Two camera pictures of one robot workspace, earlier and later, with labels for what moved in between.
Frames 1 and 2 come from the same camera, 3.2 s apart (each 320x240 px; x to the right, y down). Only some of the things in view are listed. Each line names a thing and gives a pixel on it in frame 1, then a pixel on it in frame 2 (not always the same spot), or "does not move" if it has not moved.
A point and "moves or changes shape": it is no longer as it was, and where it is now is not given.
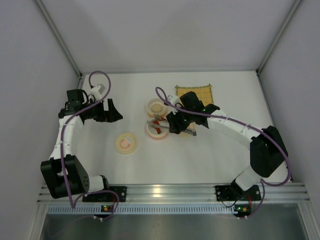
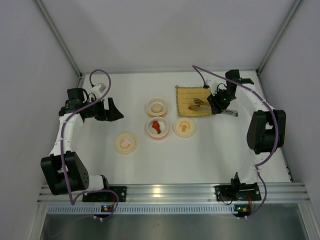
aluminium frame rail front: (190, 194) does not move
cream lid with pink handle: (126, 143) does not move
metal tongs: (156, 125) moves or changes shape
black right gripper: (174, 122) → (215, 104)
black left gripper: (105, 110) does not move
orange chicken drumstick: (158, 129) does not move
